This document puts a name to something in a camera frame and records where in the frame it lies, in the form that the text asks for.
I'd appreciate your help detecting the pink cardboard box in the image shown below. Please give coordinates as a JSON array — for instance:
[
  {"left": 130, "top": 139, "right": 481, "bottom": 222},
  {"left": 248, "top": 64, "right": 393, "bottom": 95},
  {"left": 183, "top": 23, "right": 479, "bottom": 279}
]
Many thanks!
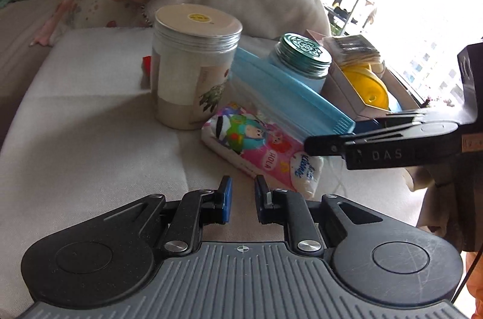
[{"left": 305, "top": 28, "right": 423, "bottom": 121}]

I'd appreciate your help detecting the green lid glass jar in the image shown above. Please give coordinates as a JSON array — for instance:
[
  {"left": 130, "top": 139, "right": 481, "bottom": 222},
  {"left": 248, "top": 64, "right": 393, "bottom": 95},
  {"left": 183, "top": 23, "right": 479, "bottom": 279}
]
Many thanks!
[{"left": 269, "top": 33, "right": 333, "bottom": 93}]

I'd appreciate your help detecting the clear plastic jar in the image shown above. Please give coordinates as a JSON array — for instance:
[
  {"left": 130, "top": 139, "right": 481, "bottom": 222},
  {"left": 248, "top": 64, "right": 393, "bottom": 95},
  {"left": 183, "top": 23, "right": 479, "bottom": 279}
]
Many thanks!
[{"left": 152, "top": 3, "right": 243, "bottom": 131}]

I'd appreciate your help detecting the pocket tissue pack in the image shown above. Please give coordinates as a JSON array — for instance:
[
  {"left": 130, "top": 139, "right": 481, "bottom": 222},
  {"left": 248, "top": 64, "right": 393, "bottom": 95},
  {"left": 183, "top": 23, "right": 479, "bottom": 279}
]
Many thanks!
[{"left": 201, "top": 102, "right": 325, "bottom": 198}]

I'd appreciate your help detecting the pale woven seat mat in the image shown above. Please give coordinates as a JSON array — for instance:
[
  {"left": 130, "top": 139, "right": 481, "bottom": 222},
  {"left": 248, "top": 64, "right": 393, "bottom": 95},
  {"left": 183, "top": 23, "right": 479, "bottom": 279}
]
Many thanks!
[{"left": 0, "top": 27, "right": 427, "bottom": 305}]

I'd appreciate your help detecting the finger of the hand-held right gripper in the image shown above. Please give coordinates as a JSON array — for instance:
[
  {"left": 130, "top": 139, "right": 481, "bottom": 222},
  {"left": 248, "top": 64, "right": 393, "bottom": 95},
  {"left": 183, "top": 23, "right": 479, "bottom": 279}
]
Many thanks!
[
  {"left": 304, "top": 123, "right": 463, "bottom": 171},
  {"left": 355, "top": 110, "right": 427, "bottom": 134}
]

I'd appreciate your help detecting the black cable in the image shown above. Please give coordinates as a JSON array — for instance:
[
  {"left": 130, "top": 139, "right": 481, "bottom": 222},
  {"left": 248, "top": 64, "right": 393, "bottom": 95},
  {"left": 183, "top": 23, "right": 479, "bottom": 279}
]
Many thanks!
[{"left": 452, "top": 251, "right": 481, "bottom": 305}]

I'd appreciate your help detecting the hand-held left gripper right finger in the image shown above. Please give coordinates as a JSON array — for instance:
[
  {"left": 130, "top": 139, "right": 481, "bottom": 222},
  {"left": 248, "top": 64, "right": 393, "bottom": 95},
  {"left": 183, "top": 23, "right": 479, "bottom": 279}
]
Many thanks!
[{"left": 254, "top": 175, "right": 383, "bottom": 258}]

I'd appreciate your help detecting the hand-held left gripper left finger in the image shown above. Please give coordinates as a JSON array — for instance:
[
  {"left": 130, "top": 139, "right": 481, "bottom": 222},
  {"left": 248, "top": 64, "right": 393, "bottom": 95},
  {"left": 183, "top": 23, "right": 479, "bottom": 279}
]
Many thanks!
[{"left": 102, "top": 176, "right": 232, "bottom": 256}]

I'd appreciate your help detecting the person's right hand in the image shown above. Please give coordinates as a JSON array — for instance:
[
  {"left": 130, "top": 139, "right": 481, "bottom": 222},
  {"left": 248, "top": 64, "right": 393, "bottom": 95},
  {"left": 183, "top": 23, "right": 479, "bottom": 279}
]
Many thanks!
[{"left": 405, "top": 162, "right": 483, "bottom": 252}]

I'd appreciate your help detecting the clear cotton swab pack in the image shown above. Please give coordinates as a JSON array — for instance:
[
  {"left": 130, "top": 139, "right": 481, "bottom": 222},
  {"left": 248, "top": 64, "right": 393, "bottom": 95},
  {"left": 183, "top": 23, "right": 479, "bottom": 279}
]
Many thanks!
[{"left": 322, "top": 35, "right": 385, "bottom": 68}]

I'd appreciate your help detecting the blue face mask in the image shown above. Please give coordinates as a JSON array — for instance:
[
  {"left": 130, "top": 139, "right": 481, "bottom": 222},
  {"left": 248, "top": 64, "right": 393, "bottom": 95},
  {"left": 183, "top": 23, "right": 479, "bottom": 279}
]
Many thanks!
[{"left": 229, "top": 47, "right": 356, "bottom": 139}]

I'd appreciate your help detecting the yellow rubber toy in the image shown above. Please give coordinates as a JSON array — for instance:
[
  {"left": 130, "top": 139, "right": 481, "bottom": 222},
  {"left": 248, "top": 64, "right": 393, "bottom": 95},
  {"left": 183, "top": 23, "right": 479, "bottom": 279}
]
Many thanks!
[{"left": 341, "top": 62, "right": 390, "bottom": 111}]

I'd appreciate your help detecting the orange clothing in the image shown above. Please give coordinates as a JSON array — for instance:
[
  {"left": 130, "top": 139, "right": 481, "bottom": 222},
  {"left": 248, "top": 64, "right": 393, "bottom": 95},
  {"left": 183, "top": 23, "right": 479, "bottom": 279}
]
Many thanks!
[{"left": 465, "top": 251, "right": 483, "bottom": 319}]

